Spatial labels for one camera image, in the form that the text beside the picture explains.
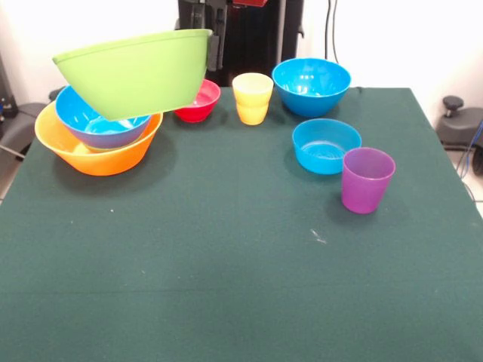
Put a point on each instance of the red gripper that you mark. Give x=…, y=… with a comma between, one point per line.
x=249, y=3

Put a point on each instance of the large green bowl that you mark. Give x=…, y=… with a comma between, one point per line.
x=139, y=83

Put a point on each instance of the large orange bowl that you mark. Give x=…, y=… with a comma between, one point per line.
x=109, y=164

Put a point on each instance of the small red bowl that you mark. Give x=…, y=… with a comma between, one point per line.
x=202, y=107

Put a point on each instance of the large blue bowl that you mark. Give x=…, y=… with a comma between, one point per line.
x=311, y=94
x=109, y=134

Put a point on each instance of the purple cup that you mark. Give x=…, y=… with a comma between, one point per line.
x=366, y=188

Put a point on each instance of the small blue ridged bowl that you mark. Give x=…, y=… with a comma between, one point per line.
x=320, y=154

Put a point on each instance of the dark green tablecloth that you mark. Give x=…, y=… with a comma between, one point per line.
x=226, y=264

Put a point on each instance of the black robot column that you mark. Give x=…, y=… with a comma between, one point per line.
x=256, y=41

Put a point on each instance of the black robot pedestal leg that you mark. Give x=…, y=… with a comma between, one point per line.
x=15, y=128
x=464, y=128

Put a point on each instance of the yellow cup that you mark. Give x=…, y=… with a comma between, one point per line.
x=253, y=98

